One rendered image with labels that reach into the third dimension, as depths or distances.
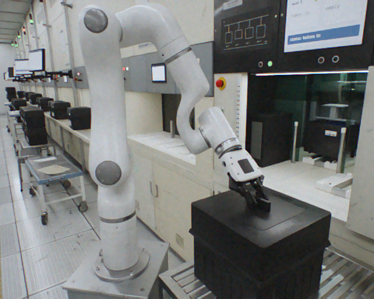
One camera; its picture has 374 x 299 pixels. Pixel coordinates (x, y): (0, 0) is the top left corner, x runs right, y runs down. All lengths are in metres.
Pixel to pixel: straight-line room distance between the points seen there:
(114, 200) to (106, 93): 0.33
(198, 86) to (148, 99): 1.98
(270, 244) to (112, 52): 0.61
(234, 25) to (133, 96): 1.54
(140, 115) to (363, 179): 2.14
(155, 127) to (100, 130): 2.05
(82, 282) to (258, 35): 1.14
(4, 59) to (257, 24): 13.45
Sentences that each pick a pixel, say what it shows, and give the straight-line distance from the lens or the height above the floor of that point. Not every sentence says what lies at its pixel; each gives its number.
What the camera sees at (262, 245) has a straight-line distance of 0.66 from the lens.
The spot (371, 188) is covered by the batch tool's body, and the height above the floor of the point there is 1.03.
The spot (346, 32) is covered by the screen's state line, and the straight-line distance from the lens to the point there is 1.08.
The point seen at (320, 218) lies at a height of 1.01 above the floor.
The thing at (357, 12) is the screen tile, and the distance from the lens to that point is 1.08.
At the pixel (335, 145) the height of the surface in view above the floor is 1.01.
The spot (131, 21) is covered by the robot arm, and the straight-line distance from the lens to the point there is 0.85.
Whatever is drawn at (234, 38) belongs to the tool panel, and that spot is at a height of 1.56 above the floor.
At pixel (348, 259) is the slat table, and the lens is 1.15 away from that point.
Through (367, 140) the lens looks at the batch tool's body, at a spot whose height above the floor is 1.18.
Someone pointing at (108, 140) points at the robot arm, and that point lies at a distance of 0.79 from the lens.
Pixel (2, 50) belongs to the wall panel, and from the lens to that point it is 14.34.
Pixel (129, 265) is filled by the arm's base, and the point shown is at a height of 0.78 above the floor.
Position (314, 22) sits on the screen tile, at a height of 1.56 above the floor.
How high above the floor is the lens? 1.37
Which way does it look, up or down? 15 degrees down
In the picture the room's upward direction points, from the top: 1 degrees counter-clockwise
